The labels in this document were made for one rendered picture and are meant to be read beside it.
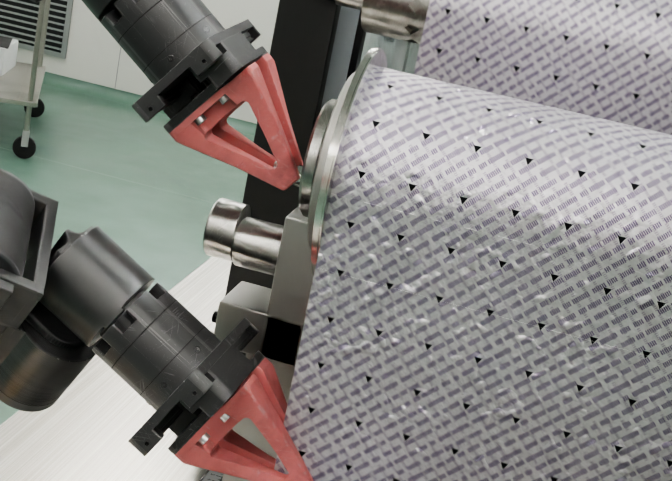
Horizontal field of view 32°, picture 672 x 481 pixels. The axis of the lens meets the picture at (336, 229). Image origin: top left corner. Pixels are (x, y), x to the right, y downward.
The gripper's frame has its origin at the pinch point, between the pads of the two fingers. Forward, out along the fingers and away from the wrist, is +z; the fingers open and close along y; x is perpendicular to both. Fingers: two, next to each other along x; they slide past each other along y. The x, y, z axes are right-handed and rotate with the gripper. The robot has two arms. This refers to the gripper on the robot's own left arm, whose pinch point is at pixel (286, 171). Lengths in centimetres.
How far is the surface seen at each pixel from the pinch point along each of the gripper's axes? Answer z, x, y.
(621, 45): 9.0, 20.1, -15.8
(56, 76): -101, -259, -557
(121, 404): 8.4, -37.2, -26.6
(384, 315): 9.6, 1.6, 8.1
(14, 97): -82, -209, -397
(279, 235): 3.0, -3.7, -1.1
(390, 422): 14.9, -2.3, 8.5
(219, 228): 0.1, -6.3, -0.4
